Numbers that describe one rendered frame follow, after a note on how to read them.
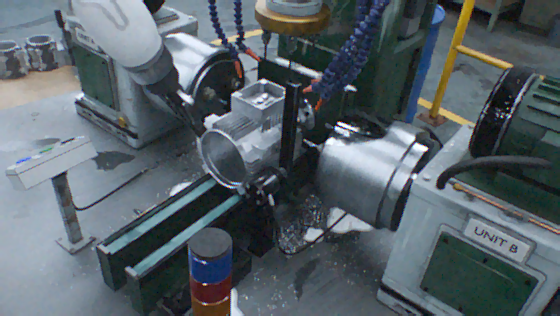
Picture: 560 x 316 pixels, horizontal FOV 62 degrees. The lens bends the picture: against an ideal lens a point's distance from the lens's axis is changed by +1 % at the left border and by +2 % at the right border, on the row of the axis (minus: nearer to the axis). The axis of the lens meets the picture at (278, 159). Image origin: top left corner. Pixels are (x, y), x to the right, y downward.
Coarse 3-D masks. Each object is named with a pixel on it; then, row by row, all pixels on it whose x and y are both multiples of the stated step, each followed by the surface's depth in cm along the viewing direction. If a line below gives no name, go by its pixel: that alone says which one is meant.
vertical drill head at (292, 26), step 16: (272, 0) 104; (288, 0) 103; (304, 0) 103; (320, 0) 107; (256, 16) 106; (272, 16) 102; (288, 16) 102; (304, 16) 103; (320, 16) 104; (272, 32) 105; (288, 32) 102; (304, 32) 103; (320, 32) 106; (288, 48) 107
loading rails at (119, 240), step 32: (192, 192) 116; (224, 192) 124; (288, 192) 132; (128, 224) 104; (160, 224) 107; (192, 224) 118; (224, 224) 110; (128, 256) 103; (160, 256) 99; (128, 288) 97; (160, 288) 100
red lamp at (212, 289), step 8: (192, 280) 65; (224, 280) 65; (192, 288) 66; (200, 288) 65; (208, 288) 64; (216, 288) 65; (224, 288) 66; (200, 296) 66; (208, 296) 65; (216, 296) 66; (224, 296) 67
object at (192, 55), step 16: (176, 48) 128; (192, 48) 127; (208, 48) 127; (224, 48) 131; (176, 64) 125; (192, 64) 123; (208, 64) 124; (224, 64) 129; (240, 64) 136; (192, 80) 122; (208, 80) 127; (224, 80) 132; (240, 80) 134; (208, 96) 126; (224, 96) 135; (208, 112) 132; (224, 112) 138
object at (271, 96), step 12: (252, 84) 116; (264, 84) 117; (240, 96) 111; (252, 96) 117; (264, 96) 113; (276, 96) 118; (240, 108) 111; (252, 108) 108; (264, 108) 107; (276, 108) 111; (252, 120) 110; (264, 120) 109; (276, 120) 113; (264, 132) 111
